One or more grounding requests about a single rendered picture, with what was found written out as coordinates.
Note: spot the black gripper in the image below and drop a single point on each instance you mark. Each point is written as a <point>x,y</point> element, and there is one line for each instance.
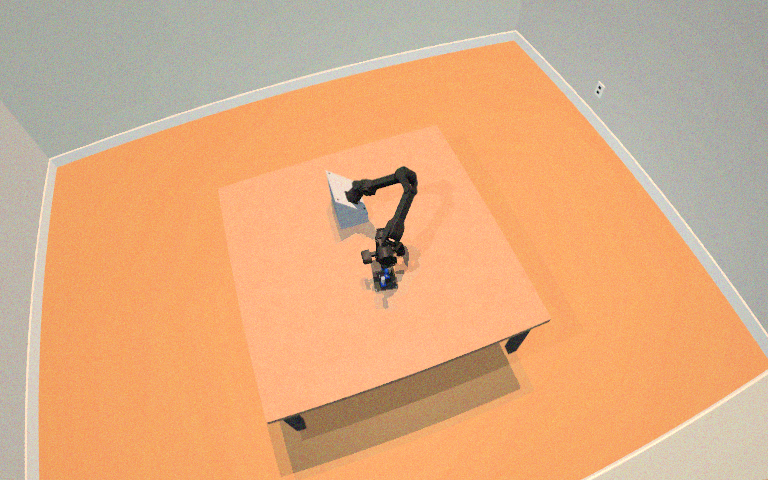
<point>367,255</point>

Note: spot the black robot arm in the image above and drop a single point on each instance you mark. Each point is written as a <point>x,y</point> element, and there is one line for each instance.
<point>394,228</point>

